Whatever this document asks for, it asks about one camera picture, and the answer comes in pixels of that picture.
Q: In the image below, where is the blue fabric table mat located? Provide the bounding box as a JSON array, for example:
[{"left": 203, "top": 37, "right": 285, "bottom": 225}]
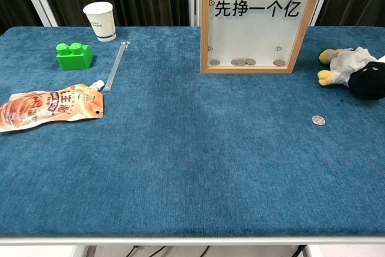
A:
[{"left": 0, "top": 26, "right": 385, "bottom": 238}]

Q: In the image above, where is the clear wrapped straw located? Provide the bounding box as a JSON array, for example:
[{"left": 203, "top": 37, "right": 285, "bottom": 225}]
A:
[{"left": 104, "top": 41, "right": 131, "bottom": 92}]

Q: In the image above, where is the white paper cup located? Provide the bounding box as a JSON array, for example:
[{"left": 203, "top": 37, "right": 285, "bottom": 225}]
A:
[{"left": 82, "top": 1, "right": 117, "bottom": 42}]

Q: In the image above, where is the green building block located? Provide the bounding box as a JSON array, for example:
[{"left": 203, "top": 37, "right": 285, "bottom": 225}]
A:
[{"left": 55, "top": 42, "right": 94, "bottom": 71}]

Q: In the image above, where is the orange spout pouch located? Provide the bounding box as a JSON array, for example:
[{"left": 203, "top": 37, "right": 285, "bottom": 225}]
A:
[{"left": 0, "top": 79, "right": 105, "bottom": 133}]

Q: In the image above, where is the plush penguin toy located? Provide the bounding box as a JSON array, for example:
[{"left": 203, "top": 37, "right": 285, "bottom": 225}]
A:
[{"left": 318, "top": 46, "right": 385, "bottom": 101}]

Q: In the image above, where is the wooden framed coin bank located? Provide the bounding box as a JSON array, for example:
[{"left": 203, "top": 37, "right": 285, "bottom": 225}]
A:
[{"left": 200, "top": 0, "right": 328, "bottom": 75}]

